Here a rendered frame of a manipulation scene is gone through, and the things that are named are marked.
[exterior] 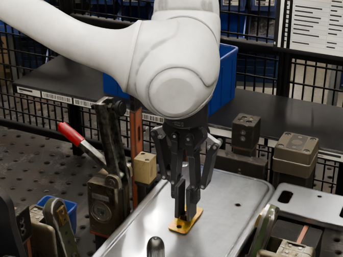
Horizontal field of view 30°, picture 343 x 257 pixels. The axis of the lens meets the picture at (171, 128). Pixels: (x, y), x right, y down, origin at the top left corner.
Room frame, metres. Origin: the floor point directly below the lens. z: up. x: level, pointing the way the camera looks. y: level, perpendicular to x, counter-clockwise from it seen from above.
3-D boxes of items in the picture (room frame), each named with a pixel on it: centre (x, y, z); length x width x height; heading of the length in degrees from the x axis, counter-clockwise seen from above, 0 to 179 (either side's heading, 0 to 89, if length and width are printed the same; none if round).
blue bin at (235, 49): (1.47, 0.01, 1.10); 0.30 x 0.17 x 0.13; 57
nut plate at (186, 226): (0.97, -0.03, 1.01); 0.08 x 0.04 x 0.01; 155
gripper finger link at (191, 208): (0.96, -0.04, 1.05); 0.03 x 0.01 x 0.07; 155
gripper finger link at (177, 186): (0.97, -0.01, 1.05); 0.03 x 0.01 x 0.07; 155
